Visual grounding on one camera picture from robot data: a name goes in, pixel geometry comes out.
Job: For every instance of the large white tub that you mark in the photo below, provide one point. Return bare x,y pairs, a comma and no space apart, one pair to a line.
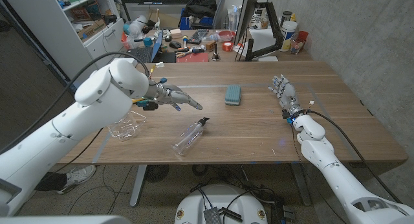
288,34

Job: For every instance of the blue bin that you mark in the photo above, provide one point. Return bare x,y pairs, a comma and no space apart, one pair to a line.
186,23

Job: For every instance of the cardboard box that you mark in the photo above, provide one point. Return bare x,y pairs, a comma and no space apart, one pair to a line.
90,29

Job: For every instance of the clear plastic container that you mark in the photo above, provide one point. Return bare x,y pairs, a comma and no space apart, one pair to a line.
126,128

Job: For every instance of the black computer monitor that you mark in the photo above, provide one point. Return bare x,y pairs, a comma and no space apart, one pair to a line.
247,13

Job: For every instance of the white shelf cabinet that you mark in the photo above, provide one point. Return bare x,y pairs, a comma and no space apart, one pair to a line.
55,33

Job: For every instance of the grey table leg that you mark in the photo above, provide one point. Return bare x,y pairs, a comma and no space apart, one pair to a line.
138,185
302,188

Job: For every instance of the black round fan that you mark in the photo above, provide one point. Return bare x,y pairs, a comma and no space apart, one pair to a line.
156,173

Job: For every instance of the black computer mouse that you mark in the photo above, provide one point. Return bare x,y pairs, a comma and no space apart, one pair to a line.
174,44

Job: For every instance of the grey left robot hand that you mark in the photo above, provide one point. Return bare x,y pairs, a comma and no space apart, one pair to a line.
168,94

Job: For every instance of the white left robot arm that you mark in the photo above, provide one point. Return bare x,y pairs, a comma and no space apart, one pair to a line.
48,143

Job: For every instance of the person leg dark trousers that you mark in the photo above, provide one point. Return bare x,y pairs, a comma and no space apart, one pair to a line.
51,182

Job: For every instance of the black backpack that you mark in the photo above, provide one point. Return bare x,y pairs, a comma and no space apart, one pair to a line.
200,5

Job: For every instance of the red bowl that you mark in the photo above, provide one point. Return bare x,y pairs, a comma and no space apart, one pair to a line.
226,34

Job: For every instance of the white sneaker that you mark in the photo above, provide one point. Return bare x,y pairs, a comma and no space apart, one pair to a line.
77,177

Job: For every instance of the white robot torso base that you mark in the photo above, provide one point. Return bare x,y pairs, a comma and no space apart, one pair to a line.
220,201

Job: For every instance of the red mat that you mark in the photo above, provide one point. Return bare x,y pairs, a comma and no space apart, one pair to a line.
194,58

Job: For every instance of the red tape roll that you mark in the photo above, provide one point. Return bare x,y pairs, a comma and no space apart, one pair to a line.
227,46

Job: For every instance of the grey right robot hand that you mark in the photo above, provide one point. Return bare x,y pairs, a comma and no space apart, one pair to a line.
288,96

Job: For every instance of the red cup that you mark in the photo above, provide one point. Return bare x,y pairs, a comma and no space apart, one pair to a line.
302,36

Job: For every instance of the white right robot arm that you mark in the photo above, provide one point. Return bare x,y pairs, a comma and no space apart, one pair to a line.
336,175

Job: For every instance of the clear dispenser bottle black pump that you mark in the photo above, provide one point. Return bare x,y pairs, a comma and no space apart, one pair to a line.
187,138

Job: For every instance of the black keyboard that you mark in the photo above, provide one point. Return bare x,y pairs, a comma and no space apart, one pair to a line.
198,36

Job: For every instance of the dark lidded can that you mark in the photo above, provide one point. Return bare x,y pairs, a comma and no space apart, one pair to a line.
286,17

